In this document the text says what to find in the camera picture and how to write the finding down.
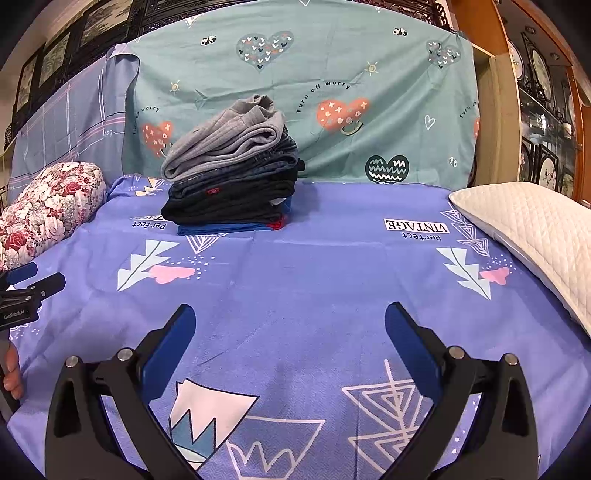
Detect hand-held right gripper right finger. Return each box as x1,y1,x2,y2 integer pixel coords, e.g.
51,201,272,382
385,302,540,480

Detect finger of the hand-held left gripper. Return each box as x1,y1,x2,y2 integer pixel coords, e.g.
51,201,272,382
0,263,39,288
28,272,66,299

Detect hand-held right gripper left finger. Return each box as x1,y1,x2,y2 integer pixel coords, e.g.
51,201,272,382
45,304,206,480

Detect grey pants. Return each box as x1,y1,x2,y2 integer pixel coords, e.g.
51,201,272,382
161,95,288,182

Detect black folded pants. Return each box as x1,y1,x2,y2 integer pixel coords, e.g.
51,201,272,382
161,159,306,224

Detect person's left hand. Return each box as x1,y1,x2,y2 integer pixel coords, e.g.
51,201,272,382
0,343,22,401

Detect red floral pillow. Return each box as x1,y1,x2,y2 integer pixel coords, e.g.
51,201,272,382
0,161,109,274

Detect purple printed bedsheet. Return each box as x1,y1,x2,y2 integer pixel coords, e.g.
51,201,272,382
0,173,591,480

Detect blue folded garment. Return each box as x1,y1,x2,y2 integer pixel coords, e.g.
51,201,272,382
178,198,293,236

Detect lilac plaid sheet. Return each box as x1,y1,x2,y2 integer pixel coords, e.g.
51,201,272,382
9,46,141,197

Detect white quilted pillow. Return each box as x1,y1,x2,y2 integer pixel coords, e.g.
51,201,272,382
449,181,591,337

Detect framed landscape picture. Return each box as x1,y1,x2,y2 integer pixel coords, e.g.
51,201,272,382
38,30,73,89
79,0,136,51
15,54,41,112

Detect wooden display cabinet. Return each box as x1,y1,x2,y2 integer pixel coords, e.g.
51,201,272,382
450,0,591,210

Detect teal heart printed sheet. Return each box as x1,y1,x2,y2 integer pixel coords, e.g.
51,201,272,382
122,0,481,186

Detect framed decorative plate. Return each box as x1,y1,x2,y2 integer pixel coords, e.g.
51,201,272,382
509,41,526,80
530,47,553,92

